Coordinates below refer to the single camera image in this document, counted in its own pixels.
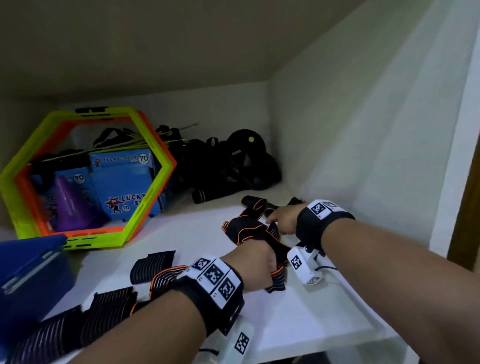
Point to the person's left forearm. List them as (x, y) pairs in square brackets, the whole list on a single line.
[(150, 333)]

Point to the black round disc yellow dot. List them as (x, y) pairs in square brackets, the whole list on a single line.
[(245, 144)]

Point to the blue plastic case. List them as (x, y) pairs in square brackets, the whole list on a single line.
[(32, 277)]

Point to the person's right forearm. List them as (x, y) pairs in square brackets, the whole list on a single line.
[(393, 277)]

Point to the person's right fingers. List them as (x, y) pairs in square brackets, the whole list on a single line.
[(273, 216)]

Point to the small blue cardboard box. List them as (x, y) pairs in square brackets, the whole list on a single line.
[(77, 180)]

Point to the person's left fingers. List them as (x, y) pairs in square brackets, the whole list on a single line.
[(270, 264)]

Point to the orange-edged black striped wrist wrap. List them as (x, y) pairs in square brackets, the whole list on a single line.
[(165, 278)]

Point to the purple cone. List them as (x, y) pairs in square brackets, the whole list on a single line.
[(73, 208)]

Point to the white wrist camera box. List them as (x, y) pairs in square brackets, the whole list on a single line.
[(304, 265), (236, 343)]

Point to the black glove with orange trim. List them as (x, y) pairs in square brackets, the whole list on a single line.
[(255, 204), (245, 229)]

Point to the large blue cardboard box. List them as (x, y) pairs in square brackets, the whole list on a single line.
[(120, 180)]

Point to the brown wooden door edge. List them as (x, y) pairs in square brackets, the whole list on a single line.
[(467, 210)]

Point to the person's right hand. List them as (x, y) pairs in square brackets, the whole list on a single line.
[(287, 219)]

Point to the thin yellow-black rods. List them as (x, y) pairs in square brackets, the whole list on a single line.
[(123, 144)]

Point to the black wristband with marker tags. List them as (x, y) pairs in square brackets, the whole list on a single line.
[(317, 223), (213, 287)]

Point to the person's left hand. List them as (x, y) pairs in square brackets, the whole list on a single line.
[(249, 268)]

